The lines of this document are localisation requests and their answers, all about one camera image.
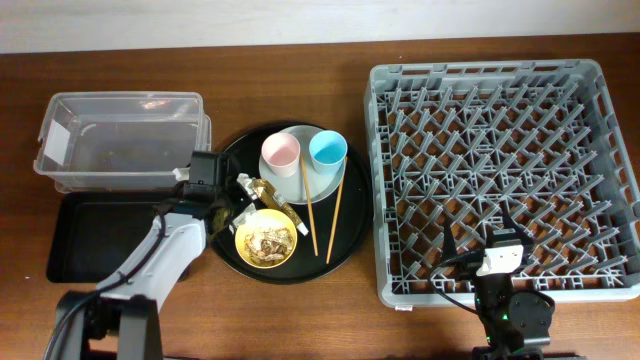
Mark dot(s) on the yellow plastic bowl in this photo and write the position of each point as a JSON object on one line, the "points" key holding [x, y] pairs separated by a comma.
{"points": [[265, 218]]}

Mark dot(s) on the light pink plastic cup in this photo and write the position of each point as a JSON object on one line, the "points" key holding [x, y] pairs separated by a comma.
{"points": [[281, 151]]}

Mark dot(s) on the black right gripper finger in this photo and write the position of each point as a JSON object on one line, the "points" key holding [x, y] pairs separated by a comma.
{"points": [[510, 224], [449, 247]]}

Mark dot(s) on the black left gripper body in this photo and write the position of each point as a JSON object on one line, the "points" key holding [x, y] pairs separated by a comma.
{"points": [[234, 198]]}

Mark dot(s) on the grey plastic dishwasher rack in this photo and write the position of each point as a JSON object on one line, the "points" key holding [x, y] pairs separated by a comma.
{"points": [[454, 145]]}

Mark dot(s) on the food scraps and rice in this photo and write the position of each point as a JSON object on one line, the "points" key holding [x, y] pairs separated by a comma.
{"points": [[268, 246]]}

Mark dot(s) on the clear plastic waste bin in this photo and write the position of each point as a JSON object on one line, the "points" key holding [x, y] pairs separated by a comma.
{"points": [[120, 140]]}

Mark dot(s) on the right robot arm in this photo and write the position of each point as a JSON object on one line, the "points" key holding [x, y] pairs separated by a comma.
{"points": [[516, 322]]}

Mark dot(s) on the white paper napkin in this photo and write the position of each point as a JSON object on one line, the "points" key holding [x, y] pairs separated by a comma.
{"points": [[246, 216]]}

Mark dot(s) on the round black serving tray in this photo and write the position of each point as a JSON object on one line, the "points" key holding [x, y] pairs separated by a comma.
{"points": [[354, 221]]}

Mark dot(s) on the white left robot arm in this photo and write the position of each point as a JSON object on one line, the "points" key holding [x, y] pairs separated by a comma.
{"points": [[120, 318]]}

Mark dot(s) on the black rectangular waste tray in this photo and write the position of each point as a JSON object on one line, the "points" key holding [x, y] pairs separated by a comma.
{"points": [[96, 232]]}

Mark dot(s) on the wooden chopstick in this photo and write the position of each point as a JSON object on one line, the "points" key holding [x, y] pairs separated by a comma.
{"points": [[336, 214], [309, 204]]}

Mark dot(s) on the gold foil wrapper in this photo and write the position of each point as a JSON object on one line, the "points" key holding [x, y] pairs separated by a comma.
{"points": [[263, 190]]}

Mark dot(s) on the light grey round plate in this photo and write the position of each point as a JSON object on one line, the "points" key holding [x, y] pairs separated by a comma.
{"points": [[293, 188]]}

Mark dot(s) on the light blue plastic cup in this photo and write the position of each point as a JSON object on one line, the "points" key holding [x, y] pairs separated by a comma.
{"points": [[328, 150]]}

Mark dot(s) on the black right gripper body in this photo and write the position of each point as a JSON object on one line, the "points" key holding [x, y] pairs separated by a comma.
{"points": [[463, 258]]}

